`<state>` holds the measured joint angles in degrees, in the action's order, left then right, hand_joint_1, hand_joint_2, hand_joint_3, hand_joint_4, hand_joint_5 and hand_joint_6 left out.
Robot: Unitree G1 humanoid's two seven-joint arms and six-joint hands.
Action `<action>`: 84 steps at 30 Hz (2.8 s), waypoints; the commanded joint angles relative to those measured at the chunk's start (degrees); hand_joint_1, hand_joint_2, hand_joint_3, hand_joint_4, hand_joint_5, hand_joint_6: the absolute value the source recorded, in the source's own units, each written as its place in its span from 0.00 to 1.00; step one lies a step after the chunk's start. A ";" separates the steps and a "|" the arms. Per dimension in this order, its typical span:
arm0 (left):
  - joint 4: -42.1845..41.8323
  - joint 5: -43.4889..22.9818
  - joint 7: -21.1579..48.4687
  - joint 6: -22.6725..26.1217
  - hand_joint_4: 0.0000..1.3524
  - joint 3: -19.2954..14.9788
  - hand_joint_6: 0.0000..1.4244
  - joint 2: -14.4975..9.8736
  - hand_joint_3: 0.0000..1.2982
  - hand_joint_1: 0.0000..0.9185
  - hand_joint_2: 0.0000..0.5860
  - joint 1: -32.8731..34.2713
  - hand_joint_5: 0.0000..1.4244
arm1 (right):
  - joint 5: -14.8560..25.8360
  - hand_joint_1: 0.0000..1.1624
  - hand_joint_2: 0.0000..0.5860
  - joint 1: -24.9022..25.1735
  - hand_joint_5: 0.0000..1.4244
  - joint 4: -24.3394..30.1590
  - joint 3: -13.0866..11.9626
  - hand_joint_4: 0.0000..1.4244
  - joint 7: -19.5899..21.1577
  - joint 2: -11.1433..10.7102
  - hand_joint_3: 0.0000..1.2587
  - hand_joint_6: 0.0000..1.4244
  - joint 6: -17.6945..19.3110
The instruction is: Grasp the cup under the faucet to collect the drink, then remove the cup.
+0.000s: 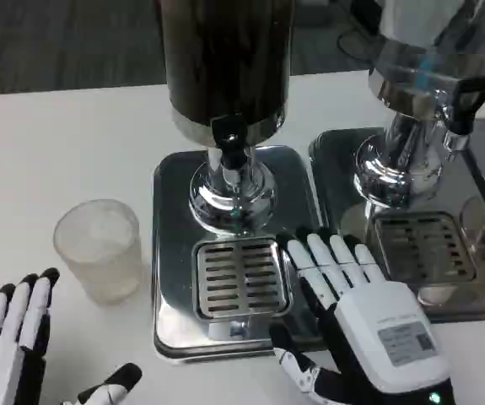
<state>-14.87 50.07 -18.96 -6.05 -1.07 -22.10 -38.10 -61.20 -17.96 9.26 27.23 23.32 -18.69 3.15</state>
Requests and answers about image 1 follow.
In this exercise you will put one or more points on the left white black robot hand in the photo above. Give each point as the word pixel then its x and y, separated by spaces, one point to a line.
pixel 1 337

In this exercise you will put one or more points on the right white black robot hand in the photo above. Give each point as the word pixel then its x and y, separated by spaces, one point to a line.
pixel 385 320

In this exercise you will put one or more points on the clear ribbed glass cup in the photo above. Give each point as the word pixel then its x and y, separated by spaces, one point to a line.
pixel 98 261

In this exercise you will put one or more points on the steel slotted drip grid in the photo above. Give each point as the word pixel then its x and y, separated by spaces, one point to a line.
pixel 240 278
pixel 419 249

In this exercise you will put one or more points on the steel drip tray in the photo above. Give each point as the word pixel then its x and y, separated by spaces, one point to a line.
pixel 170 253
pixel 335 169

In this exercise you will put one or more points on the clear tank steel dispenser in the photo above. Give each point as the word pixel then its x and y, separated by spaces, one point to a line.
pixel 415 84

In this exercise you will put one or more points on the black tap lever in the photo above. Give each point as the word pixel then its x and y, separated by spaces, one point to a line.
pixel 227 135
pixel 470 97

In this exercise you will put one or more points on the dark drink steel dispenser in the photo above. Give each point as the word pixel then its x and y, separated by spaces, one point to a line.
pixel 225 63

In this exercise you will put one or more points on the black case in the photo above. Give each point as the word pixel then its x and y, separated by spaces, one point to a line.
pixel 364 14

